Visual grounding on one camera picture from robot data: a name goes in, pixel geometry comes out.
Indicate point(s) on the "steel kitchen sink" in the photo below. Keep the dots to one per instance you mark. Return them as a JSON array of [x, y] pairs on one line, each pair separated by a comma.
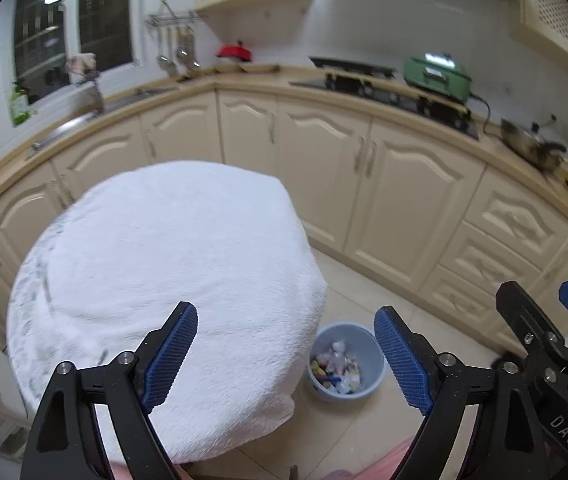
[[113, 105]]

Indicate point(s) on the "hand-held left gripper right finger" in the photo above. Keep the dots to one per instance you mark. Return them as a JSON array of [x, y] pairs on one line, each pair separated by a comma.
[[404, 360]]

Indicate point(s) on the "white terry table cover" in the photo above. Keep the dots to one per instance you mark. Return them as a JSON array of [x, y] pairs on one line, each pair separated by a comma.
[[163, 240]]

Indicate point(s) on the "steel faucet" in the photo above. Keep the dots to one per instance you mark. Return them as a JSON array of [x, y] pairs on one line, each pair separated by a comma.
[[96, 92]]

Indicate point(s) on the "cream kitchen cabinets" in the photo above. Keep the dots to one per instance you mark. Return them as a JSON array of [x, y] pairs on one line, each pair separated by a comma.
[[414, 200]]

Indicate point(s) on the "kitchen window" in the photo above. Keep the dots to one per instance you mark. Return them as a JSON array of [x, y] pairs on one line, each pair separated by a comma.
[[98, 10]]

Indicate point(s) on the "steel wok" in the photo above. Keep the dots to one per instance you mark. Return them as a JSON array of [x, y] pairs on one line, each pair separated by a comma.
[[529, 142]]

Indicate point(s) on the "metal ladle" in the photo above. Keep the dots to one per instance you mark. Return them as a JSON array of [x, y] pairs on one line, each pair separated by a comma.
[[162, 62]]

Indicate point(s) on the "black gas stove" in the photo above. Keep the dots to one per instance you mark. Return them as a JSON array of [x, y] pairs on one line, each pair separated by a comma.
[[404, 102]]

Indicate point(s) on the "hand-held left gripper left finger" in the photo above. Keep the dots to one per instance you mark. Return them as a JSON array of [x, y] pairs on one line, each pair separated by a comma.
[[173, 350]]

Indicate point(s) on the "metal skimmer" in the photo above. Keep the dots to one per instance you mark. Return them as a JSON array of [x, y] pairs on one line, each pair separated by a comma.
[[183, 52]]

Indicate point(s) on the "metal utensil rack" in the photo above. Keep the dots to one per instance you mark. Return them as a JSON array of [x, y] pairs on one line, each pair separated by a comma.
[[173, 16]]

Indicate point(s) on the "grey-blue waste bin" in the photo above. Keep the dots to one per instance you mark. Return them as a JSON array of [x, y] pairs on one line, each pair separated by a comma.
[[364, 345]]

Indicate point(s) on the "pinkish dish cloth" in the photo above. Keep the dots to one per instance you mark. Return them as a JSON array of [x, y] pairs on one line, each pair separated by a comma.
[[81, 64]]

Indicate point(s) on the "heap of wrappers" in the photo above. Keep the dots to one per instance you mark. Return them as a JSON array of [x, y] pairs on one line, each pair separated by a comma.
[[339, 367]]

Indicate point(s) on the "green electric cooker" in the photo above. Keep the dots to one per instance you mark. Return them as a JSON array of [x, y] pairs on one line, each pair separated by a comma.
[[436, 77]]

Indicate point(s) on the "beige kitchen countertop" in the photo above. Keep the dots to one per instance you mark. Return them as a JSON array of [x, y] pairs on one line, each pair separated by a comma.
[[254, 80]]

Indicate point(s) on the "black flat tray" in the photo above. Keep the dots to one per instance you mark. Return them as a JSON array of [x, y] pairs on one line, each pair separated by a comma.
[[354, 66]]

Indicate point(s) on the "person's right leg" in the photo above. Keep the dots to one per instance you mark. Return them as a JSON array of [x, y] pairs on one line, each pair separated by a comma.
[[364, 470]]

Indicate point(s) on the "green dish soap bottle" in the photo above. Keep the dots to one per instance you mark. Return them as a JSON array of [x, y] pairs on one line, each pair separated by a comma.
[[19, 107]]

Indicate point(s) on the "red pot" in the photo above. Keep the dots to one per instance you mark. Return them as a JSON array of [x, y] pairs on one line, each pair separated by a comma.
[[234, 52]]

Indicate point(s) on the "metal spatula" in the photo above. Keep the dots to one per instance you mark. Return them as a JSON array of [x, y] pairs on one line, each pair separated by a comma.
[[171, 69]]

